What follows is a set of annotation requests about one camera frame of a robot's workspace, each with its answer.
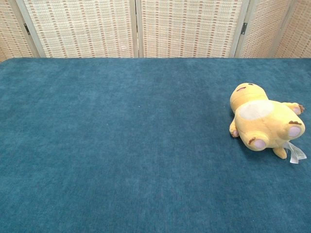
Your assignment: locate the blue velvet tablecloth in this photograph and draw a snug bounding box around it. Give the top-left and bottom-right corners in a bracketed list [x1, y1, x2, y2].
[0, 57, 311, 233]

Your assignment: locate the yellow plush toy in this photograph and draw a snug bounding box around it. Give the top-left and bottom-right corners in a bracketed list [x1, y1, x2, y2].
[229, 82, 306, 165]

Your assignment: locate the woven folding screen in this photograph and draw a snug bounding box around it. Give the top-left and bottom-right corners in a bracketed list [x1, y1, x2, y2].
[0, 0, 311, 63]

